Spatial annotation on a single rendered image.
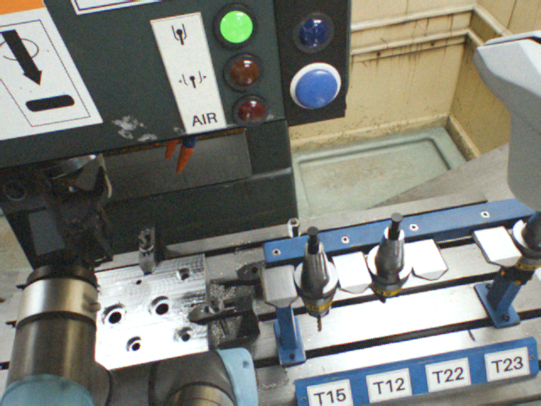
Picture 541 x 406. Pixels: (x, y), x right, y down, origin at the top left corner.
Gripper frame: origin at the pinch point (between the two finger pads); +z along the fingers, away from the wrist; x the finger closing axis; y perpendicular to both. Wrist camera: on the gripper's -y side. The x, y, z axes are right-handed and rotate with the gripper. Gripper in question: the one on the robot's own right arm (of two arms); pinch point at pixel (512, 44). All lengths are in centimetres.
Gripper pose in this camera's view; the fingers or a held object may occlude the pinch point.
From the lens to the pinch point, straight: 21.4
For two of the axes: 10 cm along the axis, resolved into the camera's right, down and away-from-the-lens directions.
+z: -6.2, -5.5, 5.7
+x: 7.8, -5.2, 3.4
